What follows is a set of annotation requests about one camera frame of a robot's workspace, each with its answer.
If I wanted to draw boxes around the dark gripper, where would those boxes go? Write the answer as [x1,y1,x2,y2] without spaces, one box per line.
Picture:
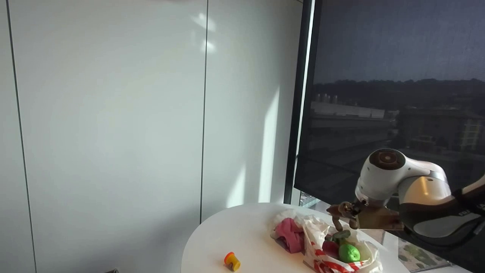
[325,199,368,243]

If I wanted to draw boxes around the bright green toy ball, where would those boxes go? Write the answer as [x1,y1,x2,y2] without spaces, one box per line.
[336,241,363,264]

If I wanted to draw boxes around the red toy fruit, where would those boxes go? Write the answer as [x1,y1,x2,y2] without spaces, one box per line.
[322,238,341,256]

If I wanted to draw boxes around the pink soft object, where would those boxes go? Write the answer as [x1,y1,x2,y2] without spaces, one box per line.
[274,217,307,255]

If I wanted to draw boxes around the small orange yellow toy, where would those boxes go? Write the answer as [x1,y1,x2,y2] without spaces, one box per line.
[222,250,242,273]

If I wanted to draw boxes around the large glass window with frame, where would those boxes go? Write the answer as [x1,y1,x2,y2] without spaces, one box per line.
[283,0,485,273]

